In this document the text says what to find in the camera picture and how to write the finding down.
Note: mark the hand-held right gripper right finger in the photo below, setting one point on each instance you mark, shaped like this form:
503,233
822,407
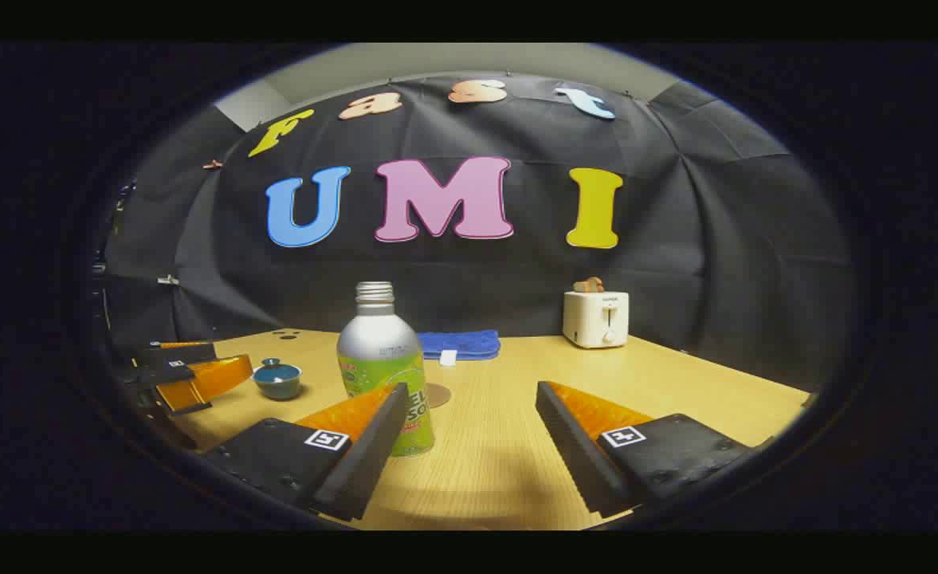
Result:
576,446

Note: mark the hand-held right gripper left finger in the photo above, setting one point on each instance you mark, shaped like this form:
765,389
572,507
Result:
361,450

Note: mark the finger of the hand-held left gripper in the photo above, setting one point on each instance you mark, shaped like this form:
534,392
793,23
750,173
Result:
182,353
206,381

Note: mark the blue teacup lid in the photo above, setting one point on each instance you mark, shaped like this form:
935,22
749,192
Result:
276,369

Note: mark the blue ceramic teacup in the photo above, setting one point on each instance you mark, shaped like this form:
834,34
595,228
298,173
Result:
277,389

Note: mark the round brown coaster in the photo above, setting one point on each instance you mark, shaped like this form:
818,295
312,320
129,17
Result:
438,395

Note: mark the silver green label water bottle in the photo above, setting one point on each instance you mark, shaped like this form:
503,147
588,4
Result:
373,343

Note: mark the white toaster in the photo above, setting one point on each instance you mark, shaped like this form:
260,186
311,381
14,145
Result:
592,319

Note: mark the blue folded cloth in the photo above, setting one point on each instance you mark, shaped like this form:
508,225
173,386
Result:
461,343

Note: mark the toast slice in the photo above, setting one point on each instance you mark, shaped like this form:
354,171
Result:
588,285

